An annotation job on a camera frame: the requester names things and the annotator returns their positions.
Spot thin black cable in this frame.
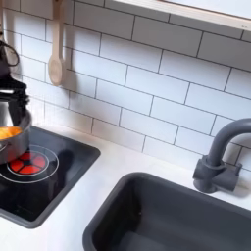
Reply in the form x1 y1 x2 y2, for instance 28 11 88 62
0 40 21 69

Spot steel pot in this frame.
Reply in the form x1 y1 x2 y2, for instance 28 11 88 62
0 100 33 165

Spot wooden shelf board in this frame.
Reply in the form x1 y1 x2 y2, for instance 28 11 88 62
111 0 251 32

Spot black toy stove top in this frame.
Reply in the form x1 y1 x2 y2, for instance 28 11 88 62
0 125 102 229

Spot dark grey tap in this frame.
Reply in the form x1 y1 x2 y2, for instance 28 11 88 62
192 118 251 194

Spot orange toy carrot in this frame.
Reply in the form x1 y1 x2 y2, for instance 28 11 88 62
0 125 24 142

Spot wooden spoon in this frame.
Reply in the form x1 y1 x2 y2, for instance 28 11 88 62
47 0 67 87

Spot dark grey sink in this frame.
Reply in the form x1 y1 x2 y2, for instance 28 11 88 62
81 172 251 251

